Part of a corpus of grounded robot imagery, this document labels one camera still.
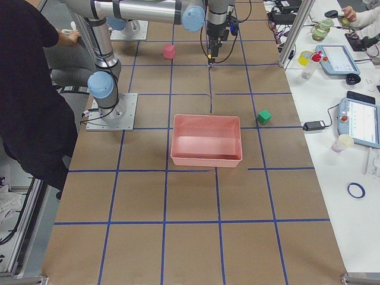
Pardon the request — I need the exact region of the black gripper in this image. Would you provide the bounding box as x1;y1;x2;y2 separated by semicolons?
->
207;25;229;56

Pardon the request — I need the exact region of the yellow push button switch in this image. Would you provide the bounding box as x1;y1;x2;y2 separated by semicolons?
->
208;54;215;67

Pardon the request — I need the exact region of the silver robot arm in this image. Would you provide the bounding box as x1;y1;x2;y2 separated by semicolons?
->
64;1;238;62
84;18;121;121

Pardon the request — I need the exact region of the seated person's hand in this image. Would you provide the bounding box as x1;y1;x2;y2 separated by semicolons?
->
342;6;357;23

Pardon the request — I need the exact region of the pink foam cube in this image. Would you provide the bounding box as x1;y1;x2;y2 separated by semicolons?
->
162;44;176;59

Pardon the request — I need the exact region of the yellow tape roll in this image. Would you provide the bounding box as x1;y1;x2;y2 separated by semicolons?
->
297;50;313;67

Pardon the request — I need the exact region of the green foam cube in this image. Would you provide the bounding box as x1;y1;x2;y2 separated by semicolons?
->
256;109;272;125

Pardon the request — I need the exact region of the clear plastic bottle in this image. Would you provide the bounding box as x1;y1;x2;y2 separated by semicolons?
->
301;51;324;80

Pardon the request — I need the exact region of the green tape rolls stack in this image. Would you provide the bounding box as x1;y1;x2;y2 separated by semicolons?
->
311;18;334;42

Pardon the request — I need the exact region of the pink plastic bin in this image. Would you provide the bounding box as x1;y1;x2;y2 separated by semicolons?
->
170;114;243;167

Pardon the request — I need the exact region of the upper teach pendant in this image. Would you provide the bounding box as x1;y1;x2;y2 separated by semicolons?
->
315;45;360;75

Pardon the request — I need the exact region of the teach pendant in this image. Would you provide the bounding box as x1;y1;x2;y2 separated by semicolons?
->
337;98;379;149
315;45;360;75

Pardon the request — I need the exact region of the white plastic cup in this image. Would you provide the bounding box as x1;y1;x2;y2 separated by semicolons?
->
331;134;354;153

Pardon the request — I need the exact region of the lower teach pendant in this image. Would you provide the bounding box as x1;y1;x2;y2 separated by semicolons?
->
337;98;379;149

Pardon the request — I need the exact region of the person in black shirt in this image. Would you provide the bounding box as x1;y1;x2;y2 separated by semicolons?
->
1;1;81;198

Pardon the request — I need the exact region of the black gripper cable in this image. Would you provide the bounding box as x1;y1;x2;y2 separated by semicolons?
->
200;0;253;64

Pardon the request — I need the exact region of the aluminium frame post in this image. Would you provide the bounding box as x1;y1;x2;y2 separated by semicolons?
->
278;0;315;67

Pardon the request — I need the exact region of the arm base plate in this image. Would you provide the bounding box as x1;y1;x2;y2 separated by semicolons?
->
107;18;148;42
85;93;138;131

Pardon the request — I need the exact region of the black power brick with cable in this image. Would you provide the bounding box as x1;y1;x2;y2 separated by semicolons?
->
302;104;338;131

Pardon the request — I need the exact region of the blue tape ring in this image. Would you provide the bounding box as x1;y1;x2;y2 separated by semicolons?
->
347;182;366;199

